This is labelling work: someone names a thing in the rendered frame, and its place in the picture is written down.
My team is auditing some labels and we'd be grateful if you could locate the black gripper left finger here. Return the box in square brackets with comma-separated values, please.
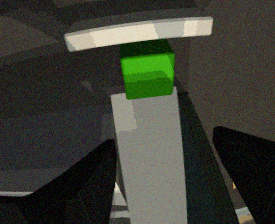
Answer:
[0, 139, 117, 224]

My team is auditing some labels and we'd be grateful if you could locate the green cube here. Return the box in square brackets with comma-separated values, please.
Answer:
[120, 39, 176, 100]

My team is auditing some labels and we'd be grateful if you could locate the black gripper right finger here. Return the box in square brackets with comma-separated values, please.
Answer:
[213, 125, 275, 224]

